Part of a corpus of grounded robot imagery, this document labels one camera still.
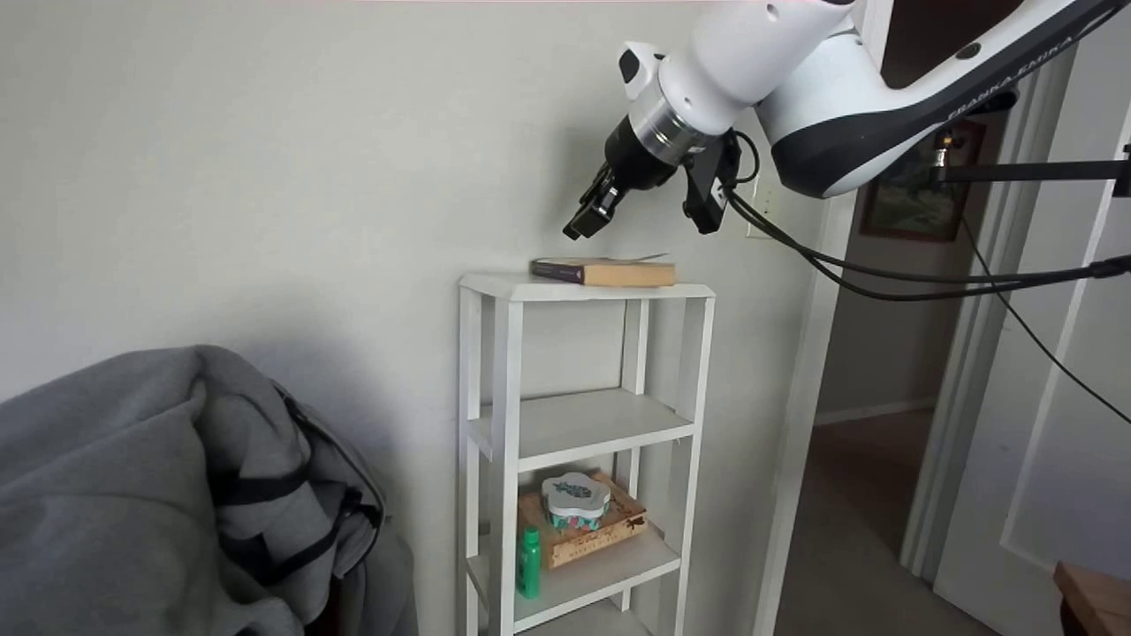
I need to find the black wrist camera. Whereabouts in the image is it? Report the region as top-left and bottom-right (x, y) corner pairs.
(678, 129), (746, 236)

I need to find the white door frame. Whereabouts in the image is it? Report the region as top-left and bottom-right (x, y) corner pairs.
(748, 0), (902, 636)

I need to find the round white teal tin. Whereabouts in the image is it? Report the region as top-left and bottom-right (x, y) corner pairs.
(536, 467), (615, 530)

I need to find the wooden table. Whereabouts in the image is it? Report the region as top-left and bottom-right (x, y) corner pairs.
(1052, 559), (1131, 636)

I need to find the black cable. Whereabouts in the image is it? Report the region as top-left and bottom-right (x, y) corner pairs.
(950, 214), (1131, 432)
(719, 188), (1131, 302)

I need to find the grey cloth bag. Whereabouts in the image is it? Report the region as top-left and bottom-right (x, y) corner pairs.
(0, 344), (415, 636)

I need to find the black stand rod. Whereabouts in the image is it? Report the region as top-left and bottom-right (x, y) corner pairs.
(931, 145), (1131, 202)

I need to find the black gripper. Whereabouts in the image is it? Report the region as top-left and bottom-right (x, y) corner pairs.
(563, 115), (686, 242)

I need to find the white panel door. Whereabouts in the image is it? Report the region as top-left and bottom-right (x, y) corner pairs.
(898, 44), (1131, 636)

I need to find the green bottle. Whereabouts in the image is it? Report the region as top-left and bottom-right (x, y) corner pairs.
(513, 524), (549, 602)

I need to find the white shelf unit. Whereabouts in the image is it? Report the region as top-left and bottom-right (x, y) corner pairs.
(453, 267), (716, 636)

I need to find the dark framed picture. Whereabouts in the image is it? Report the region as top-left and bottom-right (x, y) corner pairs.
(857, 115), (995, 246)

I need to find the wooden tray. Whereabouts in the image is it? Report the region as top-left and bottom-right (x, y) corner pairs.
(517, 470), (653, 573)

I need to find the purple cover book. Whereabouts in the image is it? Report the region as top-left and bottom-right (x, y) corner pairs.
(527, 255), (683, 294)

